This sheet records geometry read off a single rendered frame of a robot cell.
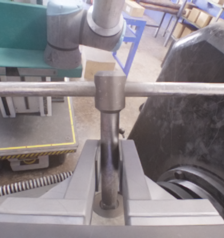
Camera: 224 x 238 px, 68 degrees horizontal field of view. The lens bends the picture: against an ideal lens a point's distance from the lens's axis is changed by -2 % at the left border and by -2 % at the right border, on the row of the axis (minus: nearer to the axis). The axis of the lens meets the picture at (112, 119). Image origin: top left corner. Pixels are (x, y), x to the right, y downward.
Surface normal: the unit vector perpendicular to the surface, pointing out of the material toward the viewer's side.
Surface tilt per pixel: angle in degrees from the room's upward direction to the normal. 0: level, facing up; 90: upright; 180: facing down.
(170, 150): 90
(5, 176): 0
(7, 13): 90
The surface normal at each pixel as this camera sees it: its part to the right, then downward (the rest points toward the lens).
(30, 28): 0.25, 0.75
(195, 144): -0.91, 0.11
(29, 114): 0.23, -0.66
